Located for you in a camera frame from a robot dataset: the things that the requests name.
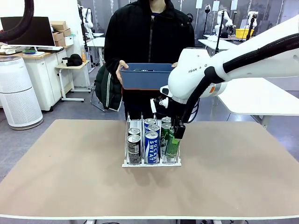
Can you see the white cup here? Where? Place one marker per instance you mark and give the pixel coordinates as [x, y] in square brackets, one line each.
[64, 60]

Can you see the black tripod stand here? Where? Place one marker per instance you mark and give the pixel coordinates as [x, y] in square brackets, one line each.
[250, 23]
[218, 30]

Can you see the white background table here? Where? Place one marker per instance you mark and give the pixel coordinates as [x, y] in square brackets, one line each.
[97, 42]
[217, 43]

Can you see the dark green striped jacket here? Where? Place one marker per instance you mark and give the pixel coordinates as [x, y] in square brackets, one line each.
[109, 91]

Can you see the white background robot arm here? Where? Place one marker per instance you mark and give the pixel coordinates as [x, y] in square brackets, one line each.
[222, 19]
[253, 18]
[87, 17]

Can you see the black bag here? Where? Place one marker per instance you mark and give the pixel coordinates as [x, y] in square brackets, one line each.
[74, 59]

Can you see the yellow plastic bin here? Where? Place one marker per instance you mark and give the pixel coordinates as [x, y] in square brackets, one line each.
[244, 33]

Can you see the black beverage can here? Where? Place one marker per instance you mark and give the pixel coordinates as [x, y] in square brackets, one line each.
[133, 149]
[142, 69]
[134, 131]

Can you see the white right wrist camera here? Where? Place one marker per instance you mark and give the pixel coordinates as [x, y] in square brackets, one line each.
[153, 106]

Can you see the brown cardboard box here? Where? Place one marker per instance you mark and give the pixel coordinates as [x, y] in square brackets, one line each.
[58, 24]
[66, 32]
[60, 42]
[58, 36]

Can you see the person's right forearm black sleeve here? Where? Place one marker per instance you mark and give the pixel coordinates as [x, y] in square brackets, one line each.
[111, 58]

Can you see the large white table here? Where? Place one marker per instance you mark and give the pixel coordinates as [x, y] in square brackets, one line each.
[257, 100]

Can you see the white cylindrical air purifier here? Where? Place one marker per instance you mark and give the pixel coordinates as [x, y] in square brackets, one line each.
[18, 93]

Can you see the metal chair frame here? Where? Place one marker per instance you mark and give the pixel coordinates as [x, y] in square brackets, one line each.
[91, 99]

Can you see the green bowl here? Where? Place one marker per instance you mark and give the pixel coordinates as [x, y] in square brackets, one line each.
[29, 51]

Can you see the person's right hand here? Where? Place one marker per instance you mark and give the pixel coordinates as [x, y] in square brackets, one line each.
[119, 72]

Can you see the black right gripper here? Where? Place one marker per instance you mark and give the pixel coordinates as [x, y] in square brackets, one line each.
[174, 109]

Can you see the orange bottle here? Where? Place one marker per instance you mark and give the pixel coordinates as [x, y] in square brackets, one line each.
[83, 56]

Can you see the person in black jacket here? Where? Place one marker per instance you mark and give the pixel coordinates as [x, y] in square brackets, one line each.
[149, 35]

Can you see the black keyboard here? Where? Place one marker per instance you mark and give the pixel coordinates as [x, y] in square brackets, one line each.
[52, 49]

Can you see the white side table wood top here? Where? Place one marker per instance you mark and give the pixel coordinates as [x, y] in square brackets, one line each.
[77, 65]

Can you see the white cabinet with wood top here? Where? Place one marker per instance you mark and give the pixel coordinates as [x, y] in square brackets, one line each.
[39, 77]

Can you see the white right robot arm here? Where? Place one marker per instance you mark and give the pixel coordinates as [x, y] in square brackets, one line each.
[194, 70]

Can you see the white framed computer monitor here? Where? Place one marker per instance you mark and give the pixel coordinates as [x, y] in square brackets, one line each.
[37, 32]

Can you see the small white box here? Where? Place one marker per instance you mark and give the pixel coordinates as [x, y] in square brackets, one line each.
[69, 40]

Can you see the person's left hand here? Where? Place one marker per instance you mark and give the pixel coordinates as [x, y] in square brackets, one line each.
[174, 65]

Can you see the white clear can dispenser rack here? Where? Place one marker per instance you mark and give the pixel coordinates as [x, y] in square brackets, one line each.
[151, 165]

